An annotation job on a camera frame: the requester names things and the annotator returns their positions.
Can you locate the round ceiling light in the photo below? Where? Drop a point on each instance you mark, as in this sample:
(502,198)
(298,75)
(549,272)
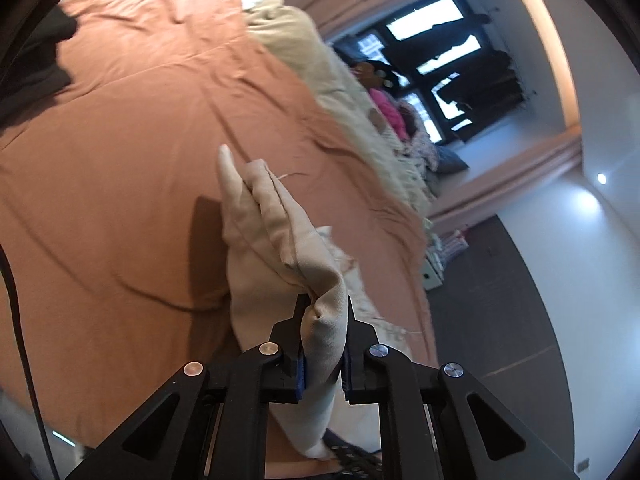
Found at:
(602,178)

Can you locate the dark perforated object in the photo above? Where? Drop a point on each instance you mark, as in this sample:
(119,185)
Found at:
(352,455)

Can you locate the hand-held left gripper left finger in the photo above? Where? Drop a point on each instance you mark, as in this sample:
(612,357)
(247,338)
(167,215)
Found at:
(290,360)

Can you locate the dark plush toy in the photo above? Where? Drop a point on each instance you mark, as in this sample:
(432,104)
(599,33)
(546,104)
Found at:
(372,74)

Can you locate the pink garment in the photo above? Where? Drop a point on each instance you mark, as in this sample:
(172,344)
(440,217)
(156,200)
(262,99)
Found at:
(387,110)

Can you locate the grey pillow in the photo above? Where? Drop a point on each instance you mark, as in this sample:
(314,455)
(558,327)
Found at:
(450,161)

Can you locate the dark framed window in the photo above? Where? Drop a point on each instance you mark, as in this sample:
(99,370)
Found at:
(440,25)

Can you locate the white bedside cabinet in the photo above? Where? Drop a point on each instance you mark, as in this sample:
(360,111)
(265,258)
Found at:
(434,272)

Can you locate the cream large garment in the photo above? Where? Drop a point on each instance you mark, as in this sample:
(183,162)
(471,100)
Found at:
(280,240)

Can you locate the clutter on cabinet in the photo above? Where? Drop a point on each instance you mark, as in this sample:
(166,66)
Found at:
(450,245)

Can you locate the dark cloth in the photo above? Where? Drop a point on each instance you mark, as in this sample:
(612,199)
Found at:
(30,70)

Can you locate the dark hanging garment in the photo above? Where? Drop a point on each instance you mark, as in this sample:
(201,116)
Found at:
(495,80)

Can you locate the orange bed sheet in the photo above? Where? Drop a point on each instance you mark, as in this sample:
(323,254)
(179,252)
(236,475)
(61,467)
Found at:
(150,160)

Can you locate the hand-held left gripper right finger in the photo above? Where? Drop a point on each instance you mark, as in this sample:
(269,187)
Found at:
(357,360)

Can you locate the peach curtain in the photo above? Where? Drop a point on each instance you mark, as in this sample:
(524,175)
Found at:
(505,185)

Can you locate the beige blanket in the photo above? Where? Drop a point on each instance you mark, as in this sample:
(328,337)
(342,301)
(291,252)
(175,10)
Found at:
(320,60)

